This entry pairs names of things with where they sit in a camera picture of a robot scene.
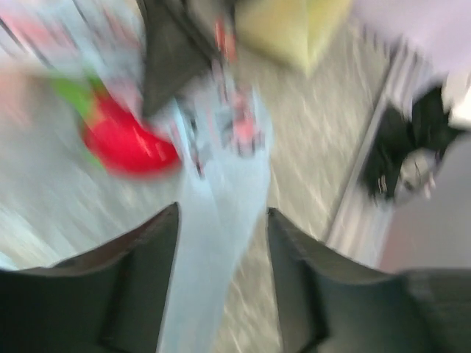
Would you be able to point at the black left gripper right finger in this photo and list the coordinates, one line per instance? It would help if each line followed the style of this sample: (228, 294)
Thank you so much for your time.
(327, 302)

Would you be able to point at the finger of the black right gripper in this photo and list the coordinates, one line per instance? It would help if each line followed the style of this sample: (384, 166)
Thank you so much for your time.
(178, 48)

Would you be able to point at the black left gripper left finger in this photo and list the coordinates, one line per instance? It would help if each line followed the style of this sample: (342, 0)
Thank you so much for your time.
(109, 299)

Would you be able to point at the blue printed plastic bag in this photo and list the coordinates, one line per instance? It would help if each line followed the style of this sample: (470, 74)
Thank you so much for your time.
(221, 189)

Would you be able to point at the red fake dragon fruit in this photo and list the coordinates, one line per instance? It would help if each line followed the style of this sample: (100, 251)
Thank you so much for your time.
(113, 135)

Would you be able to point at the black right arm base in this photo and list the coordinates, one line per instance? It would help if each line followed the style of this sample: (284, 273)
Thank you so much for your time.
(409, 150)

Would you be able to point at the green yellow tied plastic bag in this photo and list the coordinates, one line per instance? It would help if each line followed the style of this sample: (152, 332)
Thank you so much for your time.
(291, 32)

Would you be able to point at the aluminium front rail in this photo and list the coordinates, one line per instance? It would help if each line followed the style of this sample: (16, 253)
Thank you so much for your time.
(360, 224)

